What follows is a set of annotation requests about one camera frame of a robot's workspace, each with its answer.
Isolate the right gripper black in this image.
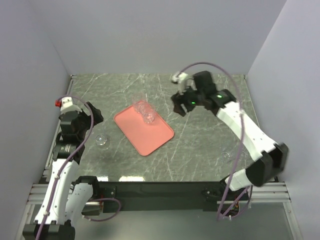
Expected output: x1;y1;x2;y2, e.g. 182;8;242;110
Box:
171;81;206;118

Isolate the clear glass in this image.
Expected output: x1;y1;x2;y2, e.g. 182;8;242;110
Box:
95;134;109;149
132;92;148;115
140;105;156;124

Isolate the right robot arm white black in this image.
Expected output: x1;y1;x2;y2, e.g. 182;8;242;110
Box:
171;71;289;200

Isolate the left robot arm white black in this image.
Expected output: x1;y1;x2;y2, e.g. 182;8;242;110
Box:
22;95;104;240

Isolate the salmon pink plastic tray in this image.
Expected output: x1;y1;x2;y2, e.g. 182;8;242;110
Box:
113;106;175;156

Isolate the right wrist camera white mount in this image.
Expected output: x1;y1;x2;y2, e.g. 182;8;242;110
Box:
170;72;193;95

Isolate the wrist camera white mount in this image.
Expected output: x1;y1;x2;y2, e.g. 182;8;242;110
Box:
55;97;82;114
170;72;193;95

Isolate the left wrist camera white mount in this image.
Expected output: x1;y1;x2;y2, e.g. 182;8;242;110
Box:
55;97;82;114

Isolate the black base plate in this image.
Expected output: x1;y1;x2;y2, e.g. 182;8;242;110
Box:
90;181;227;213

